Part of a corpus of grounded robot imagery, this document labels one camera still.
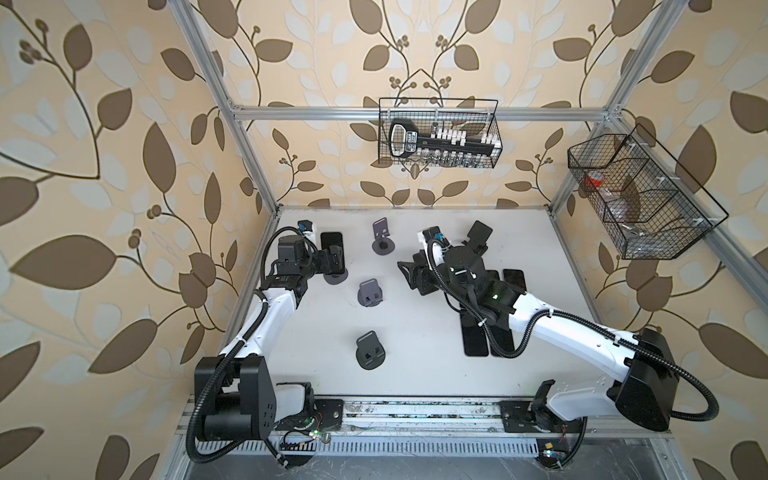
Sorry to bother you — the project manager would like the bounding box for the grey round stand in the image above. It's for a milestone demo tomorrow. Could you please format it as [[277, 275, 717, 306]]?
[[357, 278, 383, 308], [372, 217, 395, 256], [323, 270, 348, 285], [355, 330, 386, 371]]

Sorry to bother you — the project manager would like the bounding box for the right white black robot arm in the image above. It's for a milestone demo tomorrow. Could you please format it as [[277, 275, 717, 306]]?
[[397, 227, 720, 432]]

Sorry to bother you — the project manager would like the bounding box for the black wire basket right wall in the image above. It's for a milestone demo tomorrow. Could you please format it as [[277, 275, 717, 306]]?
[[568, 124, 729, 260]]

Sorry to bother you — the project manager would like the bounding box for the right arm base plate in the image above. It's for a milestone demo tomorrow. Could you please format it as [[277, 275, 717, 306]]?
[[498, 400, 584, 434]]

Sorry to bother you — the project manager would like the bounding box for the black square stand right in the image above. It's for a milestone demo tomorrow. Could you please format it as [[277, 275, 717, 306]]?
[[463, 220, 493, 256]]

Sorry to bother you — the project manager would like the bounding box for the grey round stand left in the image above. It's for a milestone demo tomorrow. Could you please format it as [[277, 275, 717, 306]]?
[[323, 270, 348, 285]]

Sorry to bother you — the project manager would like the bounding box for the grey round stand front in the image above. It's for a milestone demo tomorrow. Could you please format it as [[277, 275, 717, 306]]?
[[355, 330, 386, 371]]

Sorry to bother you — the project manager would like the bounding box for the black tool with vials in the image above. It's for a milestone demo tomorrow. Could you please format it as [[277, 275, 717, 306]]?
[[385, 119, 502, 158]]

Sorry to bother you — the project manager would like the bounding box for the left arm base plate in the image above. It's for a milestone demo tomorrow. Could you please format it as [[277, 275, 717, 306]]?
[[274, 398, 344, 432]]

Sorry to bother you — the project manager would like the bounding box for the grey round stand middle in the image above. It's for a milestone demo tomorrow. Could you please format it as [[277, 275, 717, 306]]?
[[357, 278, 383, 308]]

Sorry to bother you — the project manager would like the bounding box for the black wire basket back wall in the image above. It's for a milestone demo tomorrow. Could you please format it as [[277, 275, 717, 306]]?
[[377, 97, 503, 169]]

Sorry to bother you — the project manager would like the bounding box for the aluminium rail front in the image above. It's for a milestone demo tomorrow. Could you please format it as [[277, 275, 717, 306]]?
[[173, 395, 673, 438]]

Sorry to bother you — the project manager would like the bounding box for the black wire basket wall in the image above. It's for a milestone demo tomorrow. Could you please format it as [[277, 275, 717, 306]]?
[[568, 124, 729, 260], [377, 97, 503, 169]]

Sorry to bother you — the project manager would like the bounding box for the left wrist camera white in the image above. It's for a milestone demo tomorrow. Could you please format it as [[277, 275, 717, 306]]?
[[297, 220, 317, 245]]

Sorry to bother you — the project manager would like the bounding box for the black phone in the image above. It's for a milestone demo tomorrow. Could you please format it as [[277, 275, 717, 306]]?
[[320, 232, 344, 254], [503, 269, 527, 292], [487, 326, 515, 357], [460, 311, 489, 357]]

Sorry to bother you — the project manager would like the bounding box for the grey round stand far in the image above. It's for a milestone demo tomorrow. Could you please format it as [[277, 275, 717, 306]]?
[[372, 217, 395, 256]]

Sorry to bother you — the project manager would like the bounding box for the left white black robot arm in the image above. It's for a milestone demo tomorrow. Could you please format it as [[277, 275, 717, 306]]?
[[185, 220, 346, 469]]

